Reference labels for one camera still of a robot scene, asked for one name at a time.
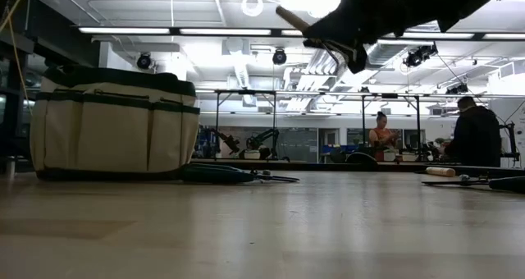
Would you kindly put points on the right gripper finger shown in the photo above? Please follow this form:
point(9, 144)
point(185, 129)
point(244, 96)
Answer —
point(357, 2)
point(340, 33)

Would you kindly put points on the cream canvas green-trimmed garden bag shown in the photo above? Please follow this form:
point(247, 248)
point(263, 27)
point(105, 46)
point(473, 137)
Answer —
point(110, 139)

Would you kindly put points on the black background robot arm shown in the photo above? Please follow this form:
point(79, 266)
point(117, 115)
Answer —
point(262, 137)
point(229, 141)

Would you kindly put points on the black ceiling spotlight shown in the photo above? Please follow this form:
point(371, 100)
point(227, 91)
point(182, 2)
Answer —
point(144, 61)
point(279, 57)

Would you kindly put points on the person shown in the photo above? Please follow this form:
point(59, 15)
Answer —
point(381, 139)
point(476, 139)

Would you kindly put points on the overhead beam with light strips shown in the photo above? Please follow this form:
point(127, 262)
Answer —
point(225, 31)

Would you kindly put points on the black rounded chair back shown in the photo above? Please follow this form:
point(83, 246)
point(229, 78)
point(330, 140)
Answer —
point(361, 159)

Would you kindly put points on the white plant pot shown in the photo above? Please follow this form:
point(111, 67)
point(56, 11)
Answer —
point(252, 154)
point(389, 156)
point(409, 156)

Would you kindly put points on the black equipment stand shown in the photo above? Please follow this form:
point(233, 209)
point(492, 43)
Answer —
point(512, 143)

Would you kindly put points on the large round ventilation duct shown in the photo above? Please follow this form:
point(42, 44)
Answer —
point(385, 53)

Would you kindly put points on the black overhead camera rig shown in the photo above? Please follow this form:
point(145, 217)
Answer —
point(414, 58)

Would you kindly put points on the black workstation frame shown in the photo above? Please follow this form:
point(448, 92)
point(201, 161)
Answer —
point(389, 95)
point(246, 92)

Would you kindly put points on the small black ceiling camera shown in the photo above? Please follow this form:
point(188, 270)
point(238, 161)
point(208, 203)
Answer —
point(457, 89)

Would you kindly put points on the black aluminium table frame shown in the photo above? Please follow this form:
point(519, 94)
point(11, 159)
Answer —
point(311, 165)

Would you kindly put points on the short metal post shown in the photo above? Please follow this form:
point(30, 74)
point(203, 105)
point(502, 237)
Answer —
point(10, 168)

